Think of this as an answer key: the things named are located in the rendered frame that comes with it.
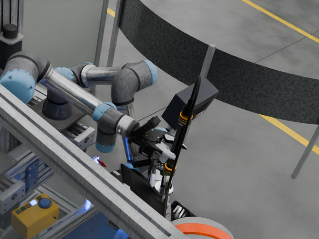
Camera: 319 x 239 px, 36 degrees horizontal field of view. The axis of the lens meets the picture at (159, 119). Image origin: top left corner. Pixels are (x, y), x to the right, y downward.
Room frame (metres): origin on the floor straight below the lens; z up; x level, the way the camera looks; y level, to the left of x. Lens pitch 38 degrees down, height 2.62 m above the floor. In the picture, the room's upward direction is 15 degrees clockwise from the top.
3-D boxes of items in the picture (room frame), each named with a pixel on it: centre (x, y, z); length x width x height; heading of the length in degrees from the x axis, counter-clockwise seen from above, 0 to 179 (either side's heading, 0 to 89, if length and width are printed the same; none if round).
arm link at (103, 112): (1.40, 0.18, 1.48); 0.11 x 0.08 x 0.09; 69
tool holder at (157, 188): (1.29, -0.08, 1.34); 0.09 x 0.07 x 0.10; 4
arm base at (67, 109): (1.88, 0.51, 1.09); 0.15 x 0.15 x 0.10
